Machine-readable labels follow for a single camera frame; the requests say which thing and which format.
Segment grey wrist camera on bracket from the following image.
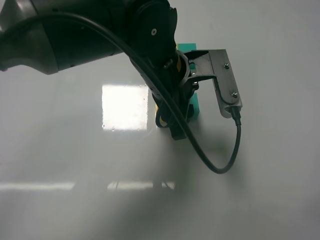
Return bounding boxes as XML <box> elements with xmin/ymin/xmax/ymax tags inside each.
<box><xmin>183</xmin><ymin>49</ymin><xmax>243</xmax><ymax>119</ymax></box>

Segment black camera cable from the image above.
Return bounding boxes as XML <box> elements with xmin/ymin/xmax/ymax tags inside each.
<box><xmin>0</xmin><ymin>12</ymin><xmax>243</xmax><ymax>175</ymax></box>

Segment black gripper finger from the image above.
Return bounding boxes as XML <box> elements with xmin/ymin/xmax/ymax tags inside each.
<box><xmin>168</xmin><ymin>115</ymin><xmax>187</xmax><ymax>140</ymax></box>
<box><xmin>186</xmin><ymin>104</ymin><xmax>195</xmax><ymax>121</ymax></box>

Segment yellow template block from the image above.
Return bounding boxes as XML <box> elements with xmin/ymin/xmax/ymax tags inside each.
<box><xmin>175</xmin><ymin>44</ymin><xmax>182</xmax><ymax>73</ymax></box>

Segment green template block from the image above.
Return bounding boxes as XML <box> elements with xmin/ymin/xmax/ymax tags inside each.
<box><xmin>176</xmin><ymin>42</ymin><xmax>198</xmax><ymax>71</ymax></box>

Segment dark robot arm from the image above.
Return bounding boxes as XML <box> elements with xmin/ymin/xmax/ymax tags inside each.
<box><xmin>0</xmin><ymin>0</ymin><xmax>197</xmax><ymax>140</ymax></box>

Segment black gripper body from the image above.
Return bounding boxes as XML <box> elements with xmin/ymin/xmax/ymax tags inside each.
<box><xmin>129</xmin><ymin>48</ymin><xmax>195</xmax><ymax>118</ymax></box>

